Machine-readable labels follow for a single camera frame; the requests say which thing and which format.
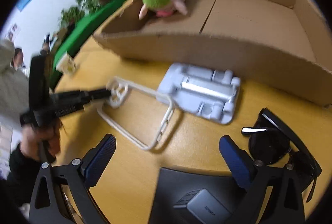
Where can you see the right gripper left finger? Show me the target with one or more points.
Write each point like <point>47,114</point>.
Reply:
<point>48,202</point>

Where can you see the paper cup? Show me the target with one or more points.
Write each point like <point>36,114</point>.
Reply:
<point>66,64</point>

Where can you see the person's left hand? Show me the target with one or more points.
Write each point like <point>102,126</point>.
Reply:
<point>33,137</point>

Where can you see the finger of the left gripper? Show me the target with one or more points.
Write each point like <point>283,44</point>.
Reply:
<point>100,94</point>

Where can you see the brown cardboard box tray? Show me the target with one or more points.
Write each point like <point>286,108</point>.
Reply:
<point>285,44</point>

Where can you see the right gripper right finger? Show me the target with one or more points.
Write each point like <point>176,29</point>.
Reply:
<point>277,190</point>

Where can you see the white plastic packaging tray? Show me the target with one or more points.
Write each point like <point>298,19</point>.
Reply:
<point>206,93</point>

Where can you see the black charger box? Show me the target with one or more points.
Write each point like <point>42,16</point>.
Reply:
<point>183,197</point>

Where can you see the green cloth covered stand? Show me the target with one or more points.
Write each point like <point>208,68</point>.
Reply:
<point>82,31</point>

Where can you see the black sunglasses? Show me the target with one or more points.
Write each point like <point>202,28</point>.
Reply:
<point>270,139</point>

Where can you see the white clear phone case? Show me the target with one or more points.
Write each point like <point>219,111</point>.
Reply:
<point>142,115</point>

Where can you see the person in beige jacket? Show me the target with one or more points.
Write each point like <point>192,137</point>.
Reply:
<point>14,88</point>

